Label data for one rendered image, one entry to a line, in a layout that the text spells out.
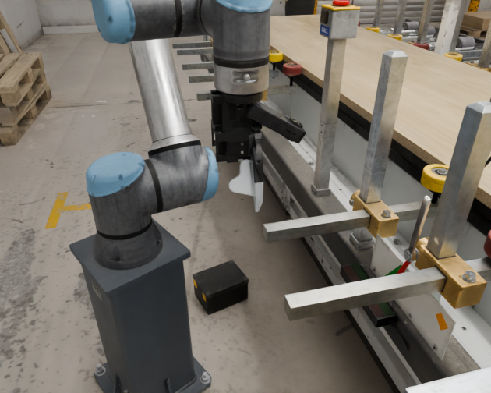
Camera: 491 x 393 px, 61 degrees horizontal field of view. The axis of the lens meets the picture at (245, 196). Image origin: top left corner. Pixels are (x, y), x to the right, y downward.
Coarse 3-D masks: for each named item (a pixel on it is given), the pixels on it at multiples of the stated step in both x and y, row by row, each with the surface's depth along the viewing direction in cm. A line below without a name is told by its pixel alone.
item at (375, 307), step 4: (344, 268) 97; (348, 268) 97; (348, 272) 95; (352, 272) 95; (352, 276) 94; (356, 276) 94; (352, 280) 93; (356, 280) 93; (376, 304) 87; (372, 308) 86; (376, 308) 86; (376, 312) 85; (380, 312) 85; (376, 316) 84; (380, 316) 84; (384, 316) 84
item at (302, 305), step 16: (416, 272) 72; (432, 272) 72; (480, 272) 72; (336, 288) 69; (352, 288) 69; (368, 288) 69; (384, 288) 69; (400, 288) 69; (416, 288) 70; (432, 288) 71; (288, 304) 66; (304, 304) 66; (320, 304) 66; (336, 304) 67; (352, 304) 68; (368, 304) 69
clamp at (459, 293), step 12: (420, 240) 79; (420, 252) 77; (420, 264) 78; (432, 264) 74; (444, 264) 72; (456, 264) 72; (456, 276) 70; (480, 276) 70; (444, 288) 72; (456, 288) 69; (468, 288) 68; (480, 288) 69; (456, 300) 69; (468, 300) 70
